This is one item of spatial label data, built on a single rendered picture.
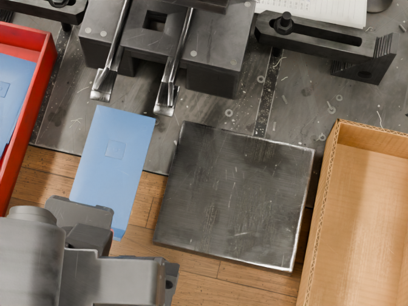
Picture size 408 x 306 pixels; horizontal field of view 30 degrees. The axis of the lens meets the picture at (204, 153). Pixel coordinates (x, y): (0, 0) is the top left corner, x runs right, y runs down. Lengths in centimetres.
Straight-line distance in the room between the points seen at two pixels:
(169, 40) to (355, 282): 37
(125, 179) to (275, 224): 19
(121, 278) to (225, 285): 32
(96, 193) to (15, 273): 30
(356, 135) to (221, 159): 17
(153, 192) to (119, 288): 35
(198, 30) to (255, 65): 11
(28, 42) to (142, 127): 22
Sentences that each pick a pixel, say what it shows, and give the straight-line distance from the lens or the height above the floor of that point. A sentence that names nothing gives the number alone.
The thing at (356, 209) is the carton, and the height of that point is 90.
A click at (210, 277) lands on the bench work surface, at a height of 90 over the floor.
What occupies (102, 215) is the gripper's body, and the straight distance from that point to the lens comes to 73.
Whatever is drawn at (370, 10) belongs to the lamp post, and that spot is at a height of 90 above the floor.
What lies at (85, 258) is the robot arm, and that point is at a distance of 62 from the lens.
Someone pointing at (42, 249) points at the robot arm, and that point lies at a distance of 58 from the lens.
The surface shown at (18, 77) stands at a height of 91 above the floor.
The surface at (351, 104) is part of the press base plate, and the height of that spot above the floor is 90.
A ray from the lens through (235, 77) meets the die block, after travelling 93.
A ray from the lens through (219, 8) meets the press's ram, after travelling 80.
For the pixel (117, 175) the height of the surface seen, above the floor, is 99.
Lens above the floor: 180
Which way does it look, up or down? 70 degrees down
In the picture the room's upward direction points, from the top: 6 degrees clockwise
